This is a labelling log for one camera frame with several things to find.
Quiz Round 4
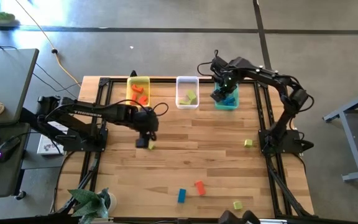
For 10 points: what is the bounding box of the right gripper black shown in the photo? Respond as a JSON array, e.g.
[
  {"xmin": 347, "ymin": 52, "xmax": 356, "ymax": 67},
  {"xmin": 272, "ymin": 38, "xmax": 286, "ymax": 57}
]
[{"xmin": 211, "ymin": 70, "xmax": 241, "ymax": 104}]

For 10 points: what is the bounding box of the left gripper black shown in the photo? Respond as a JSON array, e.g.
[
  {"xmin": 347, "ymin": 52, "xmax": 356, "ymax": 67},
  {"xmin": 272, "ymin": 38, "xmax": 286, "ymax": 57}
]
[{"xmin": 132, "ymin": 109, "xmax": 160, "ymax": 149}]

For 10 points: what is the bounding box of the teal plastic bin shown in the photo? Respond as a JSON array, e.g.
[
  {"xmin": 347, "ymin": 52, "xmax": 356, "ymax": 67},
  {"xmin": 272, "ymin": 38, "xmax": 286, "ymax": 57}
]
[{"xmin": 214, "ymin": 81, "xmax": 240, "ymax": 111}]

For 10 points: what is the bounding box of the clear plastic bin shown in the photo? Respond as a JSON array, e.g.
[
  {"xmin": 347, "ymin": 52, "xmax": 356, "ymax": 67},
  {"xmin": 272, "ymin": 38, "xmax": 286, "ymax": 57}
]
[{"xmin": 175, "ymin": 75, "xmax": 200, "ymax": 110}]

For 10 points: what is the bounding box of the yellow plastic bin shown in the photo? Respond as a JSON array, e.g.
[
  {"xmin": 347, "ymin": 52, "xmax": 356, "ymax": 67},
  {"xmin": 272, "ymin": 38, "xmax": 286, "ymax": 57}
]
[{"xmin": 126, "ymin": 76, "xmax": 151, "ymax": 109}]

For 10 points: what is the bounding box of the white plant pot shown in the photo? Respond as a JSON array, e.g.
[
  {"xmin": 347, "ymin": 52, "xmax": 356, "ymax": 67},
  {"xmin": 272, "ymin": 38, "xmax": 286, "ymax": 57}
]
[{"xmin": 106, "ymin": 192, "xmax": 117, "ymax": 212}]

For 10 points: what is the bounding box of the green potted plant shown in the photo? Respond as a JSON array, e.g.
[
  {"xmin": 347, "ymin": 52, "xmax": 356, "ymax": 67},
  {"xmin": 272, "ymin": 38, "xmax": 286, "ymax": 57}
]
[{"xmin": 67, "ymin": 187, "xmax": 111, "ymax": 224}]

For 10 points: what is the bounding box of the white printed box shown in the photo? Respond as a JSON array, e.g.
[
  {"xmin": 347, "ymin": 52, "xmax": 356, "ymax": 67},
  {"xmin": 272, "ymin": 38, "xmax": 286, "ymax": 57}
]
[{"xmin": 37, "ymin": 121, "xmax": 71, "ymax": 156}]

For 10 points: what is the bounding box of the black computer mouse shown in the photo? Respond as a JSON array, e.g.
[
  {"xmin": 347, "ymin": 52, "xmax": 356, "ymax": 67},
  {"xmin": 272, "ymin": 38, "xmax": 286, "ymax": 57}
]
[{"xmin": 0, "ymin": 135, "xmax": 22, "ymax": 164}]

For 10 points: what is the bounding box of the gray desk top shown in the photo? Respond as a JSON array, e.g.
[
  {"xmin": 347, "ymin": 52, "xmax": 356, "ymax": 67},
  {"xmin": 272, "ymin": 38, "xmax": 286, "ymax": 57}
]
[{"xmin": 0, "ymin": 48, "xmax": 40, "ymax": 127}]

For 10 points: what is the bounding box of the person's green shoe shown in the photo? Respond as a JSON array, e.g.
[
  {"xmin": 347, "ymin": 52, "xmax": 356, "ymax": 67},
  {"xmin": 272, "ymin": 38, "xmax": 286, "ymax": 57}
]
[{"xmin": 0, "ymin": 11, "xmax": 20, "ymax": 29}]

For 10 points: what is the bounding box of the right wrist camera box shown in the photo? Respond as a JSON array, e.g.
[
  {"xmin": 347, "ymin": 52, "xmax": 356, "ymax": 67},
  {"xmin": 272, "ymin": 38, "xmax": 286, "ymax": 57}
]
[{"xmin": 209, "ymin": 57, "xmax": 229, "ymax": 75}]

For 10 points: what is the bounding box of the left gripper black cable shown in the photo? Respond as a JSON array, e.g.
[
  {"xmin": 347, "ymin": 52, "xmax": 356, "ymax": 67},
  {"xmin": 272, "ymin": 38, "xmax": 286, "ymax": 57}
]
[{"xmin": 44, "ymin": 98, "xmax": 170, "ymax": 125}]

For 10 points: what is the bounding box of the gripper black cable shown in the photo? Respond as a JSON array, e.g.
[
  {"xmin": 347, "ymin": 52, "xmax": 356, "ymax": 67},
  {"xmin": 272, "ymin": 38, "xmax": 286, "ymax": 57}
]
[
  {"xmin": 44, "ymin": 98, "xmax": 170, "ymax": 125},
  {"xmin": 196, "ymin": 49, "xmax": 222, "ymax": 77}
]

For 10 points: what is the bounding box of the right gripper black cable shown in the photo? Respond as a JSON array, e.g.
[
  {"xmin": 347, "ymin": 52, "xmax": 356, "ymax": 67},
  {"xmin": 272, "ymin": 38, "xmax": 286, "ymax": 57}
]
[{"xmin": 196, "ymin": 49, "xmax": 222, "ymax": 77}]

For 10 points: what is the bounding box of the black aluminium table frame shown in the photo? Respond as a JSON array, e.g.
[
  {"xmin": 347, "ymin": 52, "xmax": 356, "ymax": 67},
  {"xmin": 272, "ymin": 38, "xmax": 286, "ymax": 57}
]
[{"xmin": 50, "ymin": 77, "xmax": 315, "ymax": 224}]

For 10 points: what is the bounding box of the thin black floor cable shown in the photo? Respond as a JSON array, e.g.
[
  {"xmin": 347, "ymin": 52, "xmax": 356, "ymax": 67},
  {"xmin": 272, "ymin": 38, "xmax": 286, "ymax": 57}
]
[{"xmin": 31, "ymin": 62, "xmax": 82, "ymax": 100}]

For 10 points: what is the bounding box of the yellow floor cable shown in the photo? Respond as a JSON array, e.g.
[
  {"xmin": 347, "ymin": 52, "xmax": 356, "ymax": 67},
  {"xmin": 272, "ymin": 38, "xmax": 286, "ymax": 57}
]
[{"xmin": 13, "ymin": 0, "xmax": 83, "ymax": 88}]

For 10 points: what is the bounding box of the silver metal bracket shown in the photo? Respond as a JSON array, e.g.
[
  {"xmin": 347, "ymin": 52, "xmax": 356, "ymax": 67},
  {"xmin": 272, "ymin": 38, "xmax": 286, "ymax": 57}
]
[{"xmin": 259, "ymin": 218, "xmax": 288, "ymax": 224}]

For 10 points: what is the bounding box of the gray metal table frame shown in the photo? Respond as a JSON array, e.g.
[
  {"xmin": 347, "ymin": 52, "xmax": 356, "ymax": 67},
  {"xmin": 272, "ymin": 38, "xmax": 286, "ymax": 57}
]
[{"xmin": 321, "ymin": 85, "xmax": 358, "ymax": 183}]

